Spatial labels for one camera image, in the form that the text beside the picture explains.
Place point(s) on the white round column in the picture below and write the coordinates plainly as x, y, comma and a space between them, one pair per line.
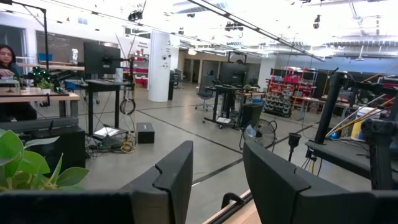
161, 68

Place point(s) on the white paper sheet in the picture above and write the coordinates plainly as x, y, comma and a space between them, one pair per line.
224, 120

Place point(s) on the wooden work table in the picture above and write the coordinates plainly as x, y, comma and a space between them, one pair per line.
37, 95

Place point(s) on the green plant in black pot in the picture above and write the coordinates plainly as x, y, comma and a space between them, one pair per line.
18, 161

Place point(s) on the black background robot arm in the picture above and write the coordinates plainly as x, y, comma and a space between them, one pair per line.
43, 76

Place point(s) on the hanging ceiling camera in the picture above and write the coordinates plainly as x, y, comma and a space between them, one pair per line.
316, 21

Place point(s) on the wooden top desk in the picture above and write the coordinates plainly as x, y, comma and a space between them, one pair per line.
255, 93

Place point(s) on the black overhead light beam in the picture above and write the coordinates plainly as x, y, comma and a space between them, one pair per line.
255, 29

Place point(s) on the black ceiling spotlight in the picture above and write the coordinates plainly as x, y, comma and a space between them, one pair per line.
234, 26
135, 15

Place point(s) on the small green desk plant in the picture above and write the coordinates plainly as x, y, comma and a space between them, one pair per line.
247, 87

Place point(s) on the black standing desk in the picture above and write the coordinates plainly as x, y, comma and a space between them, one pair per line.
216, 105
102, 84

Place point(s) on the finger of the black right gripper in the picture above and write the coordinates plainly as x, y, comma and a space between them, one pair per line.
373, 130

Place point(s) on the black low cabinet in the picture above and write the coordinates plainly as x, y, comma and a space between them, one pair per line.
62, 149

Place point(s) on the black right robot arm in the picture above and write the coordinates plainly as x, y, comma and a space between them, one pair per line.
382, 165

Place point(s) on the black floor fan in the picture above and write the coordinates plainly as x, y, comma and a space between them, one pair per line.
259, 133

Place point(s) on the red parts bin rack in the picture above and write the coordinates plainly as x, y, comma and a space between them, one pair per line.
283, 93

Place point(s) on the grey office chair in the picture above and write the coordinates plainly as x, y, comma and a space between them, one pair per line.
205, 93

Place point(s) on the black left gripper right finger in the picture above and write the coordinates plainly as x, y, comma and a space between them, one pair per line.
295, 202

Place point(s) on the small plant in white pot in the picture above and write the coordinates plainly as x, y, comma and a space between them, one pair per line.
45, 84

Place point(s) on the white plastic bucket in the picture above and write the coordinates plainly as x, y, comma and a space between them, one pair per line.
365, 113

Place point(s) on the black light stand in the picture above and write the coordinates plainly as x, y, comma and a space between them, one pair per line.
46, 37

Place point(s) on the black computer monitor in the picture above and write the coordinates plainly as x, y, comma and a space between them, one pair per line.
233, 73
101, 60

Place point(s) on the red storage shelf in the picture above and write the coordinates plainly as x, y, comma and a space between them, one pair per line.
141, 77

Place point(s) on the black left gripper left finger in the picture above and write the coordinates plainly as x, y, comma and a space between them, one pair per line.
140, 208

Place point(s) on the person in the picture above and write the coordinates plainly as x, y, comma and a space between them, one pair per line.
14, 70

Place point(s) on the long wooden stick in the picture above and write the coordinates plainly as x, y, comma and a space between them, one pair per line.
357, 120

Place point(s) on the black computer tower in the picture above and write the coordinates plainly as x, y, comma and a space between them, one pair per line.
250, 115

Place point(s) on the white paper towel roll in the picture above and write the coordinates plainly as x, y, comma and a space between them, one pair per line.
119, 74

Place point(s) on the black box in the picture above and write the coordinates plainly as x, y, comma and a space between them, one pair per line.
145, 133

